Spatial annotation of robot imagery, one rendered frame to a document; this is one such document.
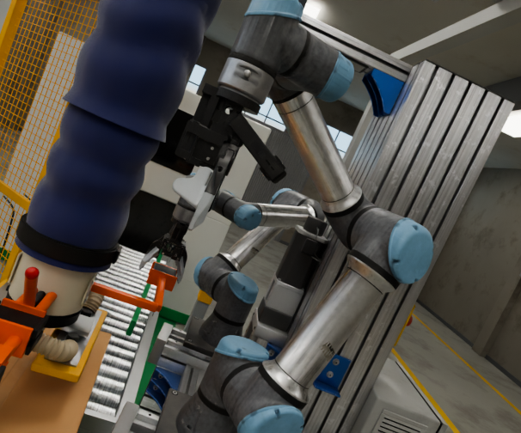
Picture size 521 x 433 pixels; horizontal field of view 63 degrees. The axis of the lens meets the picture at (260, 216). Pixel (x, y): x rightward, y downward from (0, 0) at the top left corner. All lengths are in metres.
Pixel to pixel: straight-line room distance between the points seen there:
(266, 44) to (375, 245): 0.43
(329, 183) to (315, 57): 0.30
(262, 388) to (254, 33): 0.61
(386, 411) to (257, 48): 0.93
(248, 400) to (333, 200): 0.43
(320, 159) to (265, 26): 0.32
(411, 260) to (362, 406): 0.52
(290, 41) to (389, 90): 0.57
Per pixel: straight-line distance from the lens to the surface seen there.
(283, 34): 0.64
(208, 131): 0.61
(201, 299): 2.09
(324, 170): 0.86
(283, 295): 1.17
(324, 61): 0.68
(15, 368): 1.26
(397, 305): 1.15
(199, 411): 1.02
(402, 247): 0.82
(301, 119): 0.81
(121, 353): 2.26
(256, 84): 0.62
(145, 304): 1.17
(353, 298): 0.84
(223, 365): 0.95
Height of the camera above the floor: 1.64
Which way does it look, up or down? 6 degrees down
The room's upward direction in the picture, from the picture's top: 24 degrees clockwise
